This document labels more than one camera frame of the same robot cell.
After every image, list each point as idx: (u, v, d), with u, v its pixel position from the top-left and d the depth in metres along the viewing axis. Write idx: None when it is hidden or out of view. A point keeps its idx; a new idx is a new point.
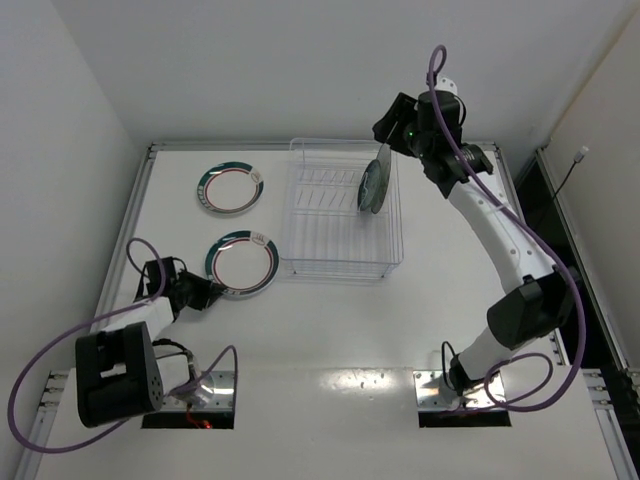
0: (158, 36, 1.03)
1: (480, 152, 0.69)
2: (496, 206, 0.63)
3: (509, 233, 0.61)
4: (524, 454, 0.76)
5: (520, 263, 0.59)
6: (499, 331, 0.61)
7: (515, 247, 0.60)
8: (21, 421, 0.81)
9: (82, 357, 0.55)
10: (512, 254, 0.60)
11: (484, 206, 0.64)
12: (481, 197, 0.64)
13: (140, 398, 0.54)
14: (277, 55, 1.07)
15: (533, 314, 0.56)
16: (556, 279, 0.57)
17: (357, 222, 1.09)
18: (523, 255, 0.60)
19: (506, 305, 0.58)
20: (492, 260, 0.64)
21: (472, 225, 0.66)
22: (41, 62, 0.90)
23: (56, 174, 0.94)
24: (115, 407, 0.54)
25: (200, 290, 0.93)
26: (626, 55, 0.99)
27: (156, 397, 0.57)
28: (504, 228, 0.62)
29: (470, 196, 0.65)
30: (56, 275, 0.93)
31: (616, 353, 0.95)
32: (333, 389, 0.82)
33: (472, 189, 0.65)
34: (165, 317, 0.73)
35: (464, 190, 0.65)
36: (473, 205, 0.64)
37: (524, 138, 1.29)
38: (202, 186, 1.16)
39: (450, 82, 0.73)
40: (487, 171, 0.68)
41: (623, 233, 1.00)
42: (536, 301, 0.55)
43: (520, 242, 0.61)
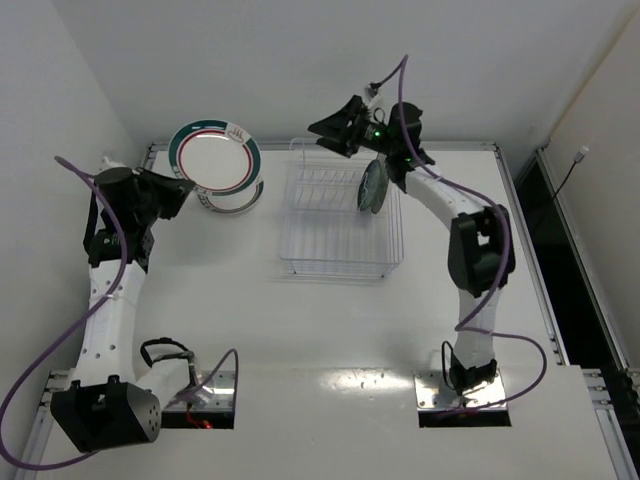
0: (157, 35, 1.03)
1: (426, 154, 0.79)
2: (435, 177, 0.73)
3: (447, 191, 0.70)
4: (523, 455, 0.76)
5: (457, 208, 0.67)
6: (461, 279, 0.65)
7: (452, 198, 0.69)
8: (21, 422, 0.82)
9: (63, 415, 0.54)
10: (450, 204, 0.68)
11: (427, 181, 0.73)
12: (424, 175, 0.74)
13: (137, 433, 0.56)
14: (278, 55, 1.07)
15: (473, 248, 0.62)
16: (490, 218, 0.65)
17: (357, 222, 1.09)
18: (459, 203, 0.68)
19: (454, 249, 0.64)
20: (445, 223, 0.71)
21: (426, 204, 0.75)
22: (40, 62, 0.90)
23: (56, 175, 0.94)
24: (115, 440, 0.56)
25: (168, 197, 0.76)
26: (627, 55, 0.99)
27: (153, 431, 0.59)
28: (443, 190, 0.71)
29: (417, 179, 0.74)
30: (56, 276, 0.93)
31: (616, 353, 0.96)
32: (333, 389, 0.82)
33: (419, 174, 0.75)
34: (135, 285, 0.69)
35: (413, 175, 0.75)
36: (421, 185, 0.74)
37: (524, 138, 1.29)
38: (175, 166, 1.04)
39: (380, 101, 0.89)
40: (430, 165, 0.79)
41: (623, 232, 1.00)
42: (470, 232, 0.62)
43: (457, 195, 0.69)
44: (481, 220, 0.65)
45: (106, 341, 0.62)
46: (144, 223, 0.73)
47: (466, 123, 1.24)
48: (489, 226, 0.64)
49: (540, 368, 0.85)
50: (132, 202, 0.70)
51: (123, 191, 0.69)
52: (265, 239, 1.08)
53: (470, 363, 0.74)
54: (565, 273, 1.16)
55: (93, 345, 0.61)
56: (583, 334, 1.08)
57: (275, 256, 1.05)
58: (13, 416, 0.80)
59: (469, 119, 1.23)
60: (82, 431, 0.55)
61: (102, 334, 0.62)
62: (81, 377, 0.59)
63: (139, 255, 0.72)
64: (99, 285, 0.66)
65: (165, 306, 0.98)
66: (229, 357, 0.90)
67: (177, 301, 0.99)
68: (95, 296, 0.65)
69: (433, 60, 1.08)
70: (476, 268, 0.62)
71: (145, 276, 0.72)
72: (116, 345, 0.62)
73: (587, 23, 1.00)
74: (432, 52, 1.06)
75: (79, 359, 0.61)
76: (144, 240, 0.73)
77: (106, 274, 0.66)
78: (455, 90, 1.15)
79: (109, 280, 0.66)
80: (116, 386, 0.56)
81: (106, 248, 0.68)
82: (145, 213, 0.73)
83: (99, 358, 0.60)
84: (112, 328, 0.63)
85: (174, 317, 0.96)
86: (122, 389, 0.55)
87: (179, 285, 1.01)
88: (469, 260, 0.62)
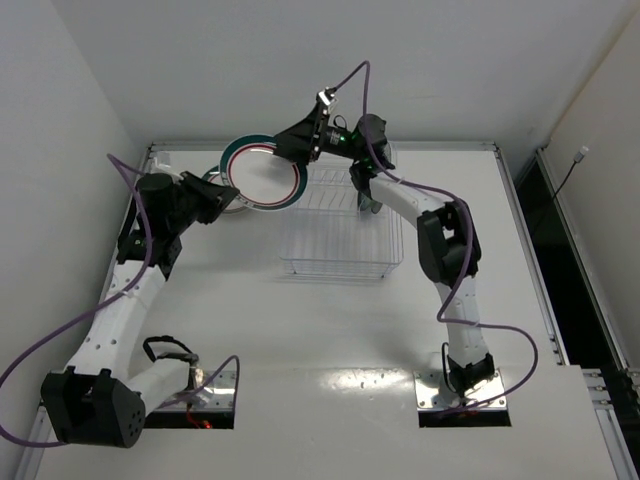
0: (158, 36, 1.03)
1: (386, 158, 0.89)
2: (396, 181, 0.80)
3: (409, 192, 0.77)
4: (524, 455, 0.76)
5: (420, 206, 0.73)
6: (430, 272, 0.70)
7: (415, 198, 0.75)
8: (21, 422, 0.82)
9: (49, 401, 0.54)
10: (414, 203, 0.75)
11: (390, 185, 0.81)
12: (387, 180, 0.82)
13: (113, 436, 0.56)
14: (278, 55, 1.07)
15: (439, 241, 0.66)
16: (452, 212, 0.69)
17: (357, 222, 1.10)
18: (422, 201, 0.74)
19: (422, 244, 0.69)
20: (411, 221, 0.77)
21: (394, 207, 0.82)
22: (40, 63, 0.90)
23: (57, 175, 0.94)
24: (91, 435, 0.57)
25: (204, 204, 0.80)
26: (627, 55, 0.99)
27: (131, 436, 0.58)
28: (405, 191, 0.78)
29: (382, 184, 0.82)
30: (56, 275, 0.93)
31: (616, 353, 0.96)
32: (333, 389, 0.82)
33: (383, 180, 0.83)
34: (152, 288, 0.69)
35: (378, 181, 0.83)
36: (386, 189, 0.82)
37: (524, 139, 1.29)
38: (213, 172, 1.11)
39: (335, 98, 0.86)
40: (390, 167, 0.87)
41: (623, 232, 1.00)
42: (435, 225, 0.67)
43: (418, 194, 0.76)
44: (444, 215, 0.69)
45: (109, 335, 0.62)
46: (174, 232, 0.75)
47: (466, 123, 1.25)
48: (451, 220, 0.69)
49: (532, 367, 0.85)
50: (168, 209, 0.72)
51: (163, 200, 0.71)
52: (265, 239, 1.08)
53: (465, 360, 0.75)
54: (565, 273, 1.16)
55: (97, 336, 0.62)
56: (583, 334, 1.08)
57: (275, 256, 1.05)
58: (13, 417, 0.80)
59: (469, 119, 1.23)
60: (64, 417, 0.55)
61: (107, 327, 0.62)
62: (76, 364, 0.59)
63: (163, 262, 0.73)
64: (118, 281, 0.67)
65: (166, 306, 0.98)
66: (231, 364, 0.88)
67: (177, 302, 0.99)
68: (111, 291, 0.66)
69: (433, 61, 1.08)
70: (446, 262, 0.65)
71: (164, 283, 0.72)
72: (117, 341, 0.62)
73: (587, 23, 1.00)
74: (433, 52, 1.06)
75: (80, 347, 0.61)
76: (172, 249, 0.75)
77: (128, 272, 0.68)
78: (455, 90, 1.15)
79: (129, 278, 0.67)
80: (105, 379, 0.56)
81: (134, 248, 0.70)
82: (177, 222, 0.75)
83: (99, 350, 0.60)
84: (118, 324, 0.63)
85: (174, 316, 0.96)
86: (110, 383, 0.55)
87: (180, 285, 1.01)
88: (437, 254, 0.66)
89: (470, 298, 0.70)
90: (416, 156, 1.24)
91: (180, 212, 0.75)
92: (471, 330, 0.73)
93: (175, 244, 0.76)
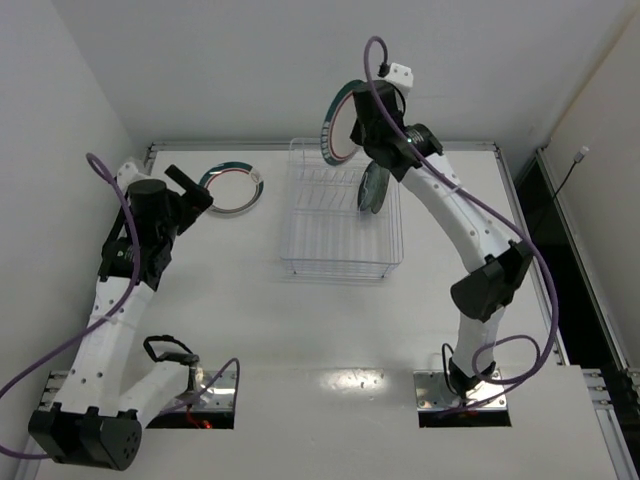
0: (157, 36, 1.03)
1: (426, 134, 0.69)
2: (451, 189, 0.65)
3: (464, 213, 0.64)
4: (524, 456, 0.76)
5: (479, 242, 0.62)
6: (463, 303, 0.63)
7: (474, 227, 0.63)
8: (21, 422, 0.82)
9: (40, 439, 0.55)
10: (472, 234, 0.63)
11: (439, 190, 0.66)
12: (437, 182, 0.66)
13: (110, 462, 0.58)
14: (278, 54, 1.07)
15: (496, 289, 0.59)
16: (513, 252, 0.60)
17: (358, 222, 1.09)
18: (481, 235, 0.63)
19: (470, 283, 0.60)
20: (450, 235, 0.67)
21: (431, 210, 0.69)
22: (40, 62, 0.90)
23: (56, 174, 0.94)
24: (89, 460, 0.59)
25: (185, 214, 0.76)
26: (626, 55, 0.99)
27: (127, 459, 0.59)
28: (460, 209, 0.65)
29: (426, 181, 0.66)
30: (55, 275, 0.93)
31: (616, 353, 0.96)
32: (333, 389, 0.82)
33: (426, 175, 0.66)
34: (138, 307, 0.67)
35: (419, 177, 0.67)
36: (430, 191, 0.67)
37: (524, 139, 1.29)
38: (202, 186, 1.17)
39: (403, 71, 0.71)
40: (436, 153, 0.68)
41: (624, 234, 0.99)
42: (498, 276, 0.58)
43: (477, 222, 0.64)
44: (503, 253, 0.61)
45: (95, 368, 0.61)
46: (162, 237, 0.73)
47: (466, 123, 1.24)
48: (506, 257, 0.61)
49: (529, 367, 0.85)
50: (157, 216, 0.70)
51: (150, 208, 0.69)
52: (265, 239, 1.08)
53: (473, 372, 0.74)
54: (565, 274, 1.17)
55: (82, 369, 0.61)
56: (583, 334, 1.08)
57: (275, 256, 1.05)
58: (13, 418, 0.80)
59: (469, 119, 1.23)
60: (58, 447, 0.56)
61: (93, 358, 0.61)
62: (64, 399, 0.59)
63: (150, 273, 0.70)
64: (102, 303, 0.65)
65: (166, 307, 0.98)
66: (232, 364, 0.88)
67: (178, 302, 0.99)
68: (95, 314, 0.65)
69: (433, 61, 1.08)
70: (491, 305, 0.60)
71: (152, 296, 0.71)
72: (103, 373, 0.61)
73: (586, 23, 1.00)
74: (433, 52, 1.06)
75: (67, 380, 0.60)
76: (159, 257, 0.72)
77: (111, 293, 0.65)
78: (454, 90, 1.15)
79: (112, 299, 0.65)
80: (92, 415, 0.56)
81: (118, 259, 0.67)
82: (167, 227, 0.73)
83: (84, 384, 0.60)
84: (104, 353, 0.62)
85: (175, 316, 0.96)
86: (98, 422, 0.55)
87: (180, 286, 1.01)
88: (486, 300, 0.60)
89: (493, 325, 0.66)
90: None
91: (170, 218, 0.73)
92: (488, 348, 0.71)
93: (164, 253, 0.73)
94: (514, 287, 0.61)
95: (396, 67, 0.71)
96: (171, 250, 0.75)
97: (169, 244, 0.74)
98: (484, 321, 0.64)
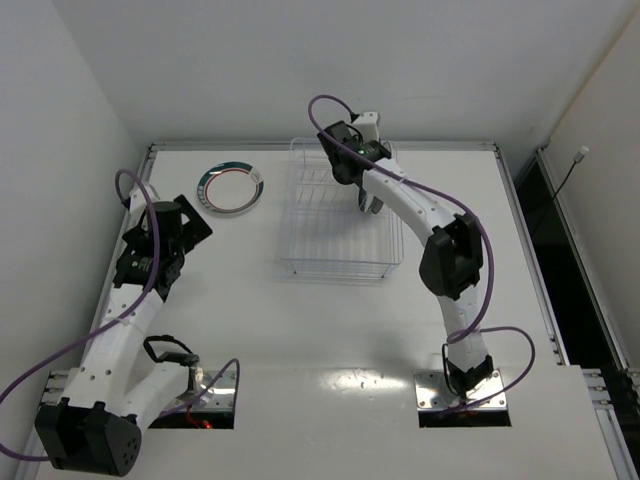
0: (157, 37, 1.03)
1: (379, 145, 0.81)
2: (397, 180, 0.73)
3: (411, 198, 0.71)
4: (524, 456, 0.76)
5: (427, 218, 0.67)
6: (433, 284, 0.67)
7: (421, 207, 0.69)
8: (21, 423, 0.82)
9: (44, 436, 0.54)
10: (419, 213, 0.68)
11: (389, 183, 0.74)
12: (385, 177, 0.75)
13: (107, 466, 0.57)
14: (278, 55, 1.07)
15: (451, 259, 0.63)
16: (460, 223, 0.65)
17: (358, 221, 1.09)
18: (429, 212, 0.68)
19: (429, 258, 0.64)
20: (410, 225, 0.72)
21: (390, 206, 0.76)
22: (41, 63, 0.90)
23: (57, 175, 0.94)
24: (86, 463, 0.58)
25: (190, 233, 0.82)
26: (626, 55, 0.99)
27: (126, 463, 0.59)
28: (408, 195, 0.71)
29: (376, 179, 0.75)
30: (56, 276, 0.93)
31: (616, 354, 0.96)
32: (333, 389, 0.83)
33: (376, 174, 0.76)
34: (148, 313, 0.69)
35: (371, 179, 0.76)
36: (382, 186, 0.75)
37: (525, 139, 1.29)
38: (202, 186, 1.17)
39: (368, 114, 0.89)
40: (386, 158, 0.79)
41: (623, 234, 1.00)
42: (449, 245, 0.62)
43: (424, 203, 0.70)
44: (451, 225, 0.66)
45: (104, 365, 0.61)
46: (173, 252, 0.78)
47: (467, 123, 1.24)
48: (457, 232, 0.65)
49: (525, 367, 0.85)
50: (171, 232, 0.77)
51: (164, 225, 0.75)
52: (266, 239, 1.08)
53: (468, 367, 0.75)
54: (565, 274, 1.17)
55: (92, 365, 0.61)
56: (583, 334, 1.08)
57: (274, 256, 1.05)
58: (13, 418, 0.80)
59: (469, 119, 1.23)
60: (59, 447, 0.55)
61: (102, 356, 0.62)
62: (71, 395, 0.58)
63: (161, 283, 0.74)
64: (114, 307, 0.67)
65: (166, 307, 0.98)
66: (232, 364, 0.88)
67: (177, 302, 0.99)
68: (107, 317, 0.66)
69: (433, 61, 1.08)
70: (451, 276, 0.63)
71: (161, 305, 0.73)
72: (112, 371, 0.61)
73: (587, 23, 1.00)
74: (433, 52, 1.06)
75: (76, 377, 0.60)
76: (170, 269, 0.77)
77: (124, 297, 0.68)
78: (454, 90, 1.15)
79: (125, 303, 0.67)
80: (99, 414, 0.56)
81: (132, 269, 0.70)
82: (176, 244, 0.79)
83: (93, 381, 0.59)
84: (114, 351, 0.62)
85: (174, 317, 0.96)
86: (104, 417, 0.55)
87: (179, 286, 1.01)
88: (446, 271, 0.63)
89: (472, 307, 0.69)
90: (418, 155, 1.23)
91: (178, 237, 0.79)
92: (471, 337, 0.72)
93: (172, 268, 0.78)
94: (472, 259, 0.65)
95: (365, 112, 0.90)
96: (180, 266, 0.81)
97: (178, 260, 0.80)
98: (455, 299, 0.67)
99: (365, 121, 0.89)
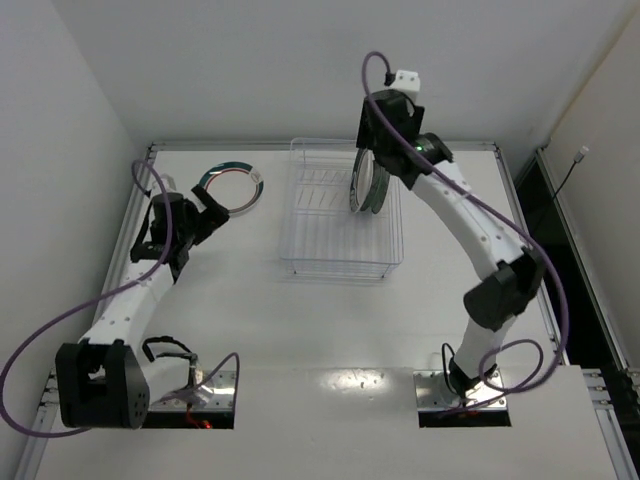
0: (156, 37, 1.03)
1: (437, 141, 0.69)
2: (461, 193, 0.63)
3: (477, 220, 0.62)
4: (524, 456, 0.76)
5: (492, 248, 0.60)
6: (476, 314, 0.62)
7: (485, 233, 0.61)
8: (21, 422, 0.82)
9: (63, 371, 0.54)
10: (483, 240, 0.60)
11: (449, 195, 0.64)
12: (445, 186, 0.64)
13: (120, 416, 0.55)
14: (277, 54, 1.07)
15: (509, 297, 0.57)
16: (527, 258, 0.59)
17: (357, 222, 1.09)
18: (493, 240, 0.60)
19: (481, 290, 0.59)
20: (465, 247, 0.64)
21: (442, 217, 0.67)
22: (41, 64, 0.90)
23: (56, 174, 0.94)
24: (97, 416, 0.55)
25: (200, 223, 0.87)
26: (625, 55, 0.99)
27: (136, 417, 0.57)
28: (471, 215, 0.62)
29: (434, 186, 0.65)
30: (56, 276, 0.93)
31: (616, 354, 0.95)
32: (333, 389, 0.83)
33: (434, 180, 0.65)
34: (162, 284, 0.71)
35: (429, 183, 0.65)
36: (440, 196, 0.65)
37: (525, 139, 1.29)
38: (202, 186, 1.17)
39: (409, 78, 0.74)
40: (447, 160, 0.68)
41: (624, 233, 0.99)
42: (510, 284, 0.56)
43: (489, 227, 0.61)
44: (516, 261, 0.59)
45: (124, 312, 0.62)
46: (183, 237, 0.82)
47: (467, 123, 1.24)
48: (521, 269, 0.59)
49: (532, 371, 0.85)
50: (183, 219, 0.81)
51: (177, 211, 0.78)
52: (266, 240, 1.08)
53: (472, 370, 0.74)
54: (567, 274, 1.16)
55: (111, 313, 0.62)
56: (583, 335, 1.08)
57: (274, 256, 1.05)
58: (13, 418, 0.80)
59: (469, 119, 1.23)
60: (75, 387, 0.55)
61: (122, 307, 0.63)
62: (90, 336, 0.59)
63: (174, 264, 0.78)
64: (132, 273, 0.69)
65: (166, 307, 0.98)
66: (231, 360, 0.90)
67: (177, 302, 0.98)
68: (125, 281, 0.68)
69: (432, 61, 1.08)
70: (503, 312, 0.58)
71: (172, 285, 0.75)
72: (131, 318, 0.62)
73: (586, 24, 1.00)
74: (432, 53, 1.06)
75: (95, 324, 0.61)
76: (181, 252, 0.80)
77: (140, 268, 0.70)
78: (455, 90, 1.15)
79: (141, 271, 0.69)
80: (117, 348, 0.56)
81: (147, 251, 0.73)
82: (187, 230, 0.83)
83: (112, 325, 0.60)
84: (132, 303, 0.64)
85: (174, 317, 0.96)
86: (122, 350, 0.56)
87: (179, 286, 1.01)
88: (501, 306, 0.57)
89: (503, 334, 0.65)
90: None
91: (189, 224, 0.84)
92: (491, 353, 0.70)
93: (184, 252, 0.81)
94: (528, 294, 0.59)
95: (401, 75, 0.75)
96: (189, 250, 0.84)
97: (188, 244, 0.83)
98: (495, 331, 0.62)
99: (405, 85, 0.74)
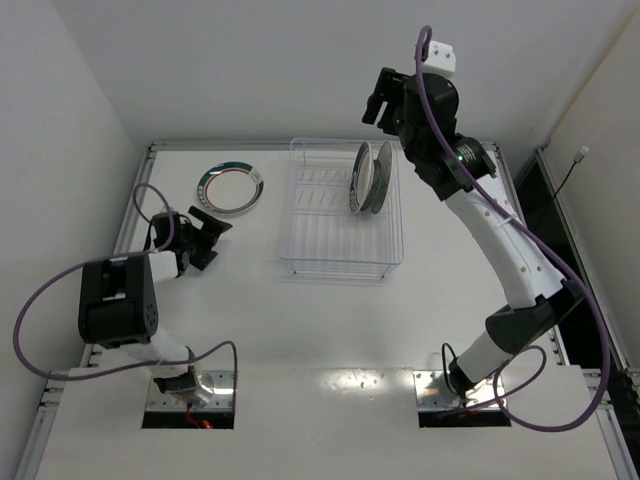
0: (156, 37, 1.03)
1: (477, 147, 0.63)
2: (504, 219, 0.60)
3: (518, 249, 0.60)
4: (524, 457, 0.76)
5: (531, 282, 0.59)
6: (500, 338, 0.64)
7: (526, 264, 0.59)
8: (20, 422, 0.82)
9: (86, 278, 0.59)
10: (523, 272, 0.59)
11: (491, 218, 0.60)
12: (488, 208, 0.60)
13: (136, 313, 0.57)
14: (277, 54, 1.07)
15: (542, 332, 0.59)
16: (564, 293, 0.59)
17: (357, 222, 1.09)
18: (533, 272, 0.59)
19: (515, 319, 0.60)
20: (497, 270, 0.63)
21: (474, 234, 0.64)
22: (41, 63, 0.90)
23: (56, 174, 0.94)
24: (114, 318, 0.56)
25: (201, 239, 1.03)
26: (625, 55, 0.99)
27: (150, 326, 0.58)
28: (512, 243, 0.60)
29: (475, 207, 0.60)
30: (55, 276, 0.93)
31: (616, 353, 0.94)
32: (333, 389, 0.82)
33: (476, 200, 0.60)
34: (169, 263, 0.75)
35: (469, 201, 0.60)
36: (480, 217, 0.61)
37: (525, 139, 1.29)
38: (202, 186, 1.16)
39: (445, 55, 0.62)
40: (487, 173, 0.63)
41: (624, 232, 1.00)
42: (547, 322, 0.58)
43: (529, 257, 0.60)
44: (553, 295, 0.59)
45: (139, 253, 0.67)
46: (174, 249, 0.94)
47: (467, 122, 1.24)
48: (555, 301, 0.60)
49: (535, 372, 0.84)
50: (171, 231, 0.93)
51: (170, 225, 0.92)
52: (265, 239, 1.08)
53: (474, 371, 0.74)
54: None
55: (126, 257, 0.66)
56: (585, 336, 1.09)
57: (274, 256, 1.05)
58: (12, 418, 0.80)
59: (469, 119, 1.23)
60: (96, 289, 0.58)
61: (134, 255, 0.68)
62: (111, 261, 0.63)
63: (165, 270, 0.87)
64: None
65: (166, 307, 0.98)
66: (226, 350, 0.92)
67: (177, 302, 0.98)
68: None
69: None
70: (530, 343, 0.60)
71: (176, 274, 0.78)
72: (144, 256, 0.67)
73: (586, 24, 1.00)
74: None
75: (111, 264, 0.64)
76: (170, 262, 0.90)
77: None
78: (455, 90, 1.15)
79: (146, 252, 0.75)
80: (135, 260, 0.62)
81: None
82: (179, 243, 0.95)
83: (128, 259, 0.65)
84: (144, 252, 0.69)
85: (174, 317, 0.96)
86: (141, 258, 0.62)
87: (179, 286, 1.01)
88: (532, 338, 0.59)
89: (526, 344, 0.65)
90: None
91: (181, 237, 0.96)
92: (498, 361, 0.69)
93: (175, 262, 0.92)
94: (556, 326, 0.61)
95: (436, 49, 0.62)
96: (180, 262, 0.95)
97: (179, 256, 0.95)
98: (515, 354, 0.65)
99: (440, 66, 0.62)
